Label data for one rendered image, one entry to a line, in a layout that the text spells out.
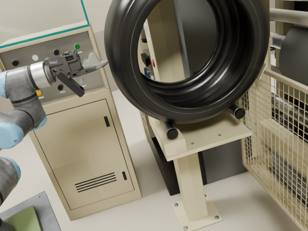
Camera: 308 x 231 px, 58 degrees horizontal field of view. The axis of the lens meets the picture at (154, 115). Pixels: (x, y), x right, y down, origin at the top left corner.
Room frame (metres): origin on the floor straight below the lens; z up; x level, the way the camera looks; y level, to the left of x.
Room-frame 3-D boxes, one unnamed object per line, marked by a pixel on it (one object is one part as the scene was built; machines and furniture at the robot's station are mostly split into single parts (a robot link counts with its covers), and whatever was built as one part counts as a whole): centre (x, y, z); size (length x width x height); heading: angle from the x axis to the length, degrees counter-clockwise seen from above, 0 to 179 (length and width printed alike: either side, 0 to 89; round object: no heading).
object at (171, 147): (1.09, -0.03, 0.83); 0.36 x 0.09 x 0.06; 7
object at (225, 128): (1.11, -0.17, 0.80); 0.37 x 0.36 x 0.02; 97
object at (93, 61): (0.99, 0.16, 1.22); 0.09 x 0.03 x 0.06; 97
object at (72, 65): (0.99, 0.27, 1.23); 0.12 x 0.08 x 0.09; 97
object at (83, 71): (0.98, 0.21, 1.20); 0.09 x 0.05 x 0.02; 97
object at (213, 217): (1.36, -0.12, 0.01); 0.27 x 0.27 x 0.02; 7
